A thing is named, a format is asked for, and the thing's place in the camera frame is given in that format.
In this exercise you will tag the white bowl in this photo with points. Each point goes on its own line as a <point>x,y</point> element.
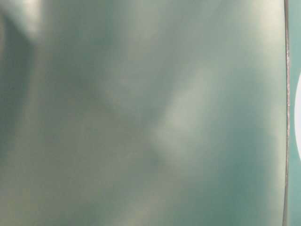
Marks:
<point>297,116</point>

